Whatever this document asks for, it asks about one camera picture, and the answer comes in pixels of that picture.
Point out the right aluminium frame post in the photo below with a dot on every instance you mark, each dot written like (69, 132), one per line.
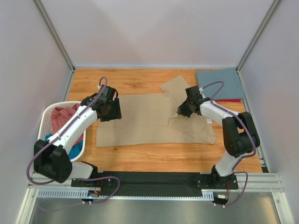
(259, 32)

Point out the folded grey-blue t shirt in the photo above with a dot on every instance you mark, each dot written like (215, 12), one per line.
(232, 89)

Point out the blue t shirt in basket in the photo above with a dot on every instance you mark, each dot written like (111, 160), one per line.
(76, 150)

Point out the folded red t shirt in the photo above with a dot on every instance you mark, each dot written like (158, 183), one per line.
(228, 100)

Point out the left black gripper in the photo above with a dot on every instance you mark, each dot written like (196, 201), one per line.
(111, 110)

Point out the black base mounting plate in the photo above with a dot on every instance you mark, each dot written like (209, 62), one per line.
(155, 184)

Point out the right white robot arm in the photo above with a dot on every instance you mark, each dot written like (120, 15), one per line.
(239, 134)

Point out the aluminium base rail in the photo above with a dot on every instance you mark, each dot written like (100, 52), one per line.
(257, 183)

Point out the white laundry basket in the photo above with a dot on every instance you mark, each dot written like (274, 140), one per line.
(46, 127)

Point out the left aluminium frame post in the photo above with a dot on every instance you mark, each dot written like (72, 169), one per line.
(46, 18)

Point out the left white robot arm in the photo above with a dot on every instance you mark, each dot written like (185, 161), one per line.
(51, 158)

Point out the pink t shirt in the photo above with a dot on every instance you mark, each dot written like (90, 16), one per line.
(61, 115)

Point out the beige t shirt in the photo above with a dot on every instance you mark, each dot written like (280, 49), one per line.
(153, 119)

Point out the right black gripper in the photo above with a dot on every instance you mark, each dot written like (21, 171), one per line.
(185, 109)

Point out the aluminium frame post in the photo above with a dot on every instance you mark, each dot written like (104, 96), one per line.
(259, 32)
(46, 18)

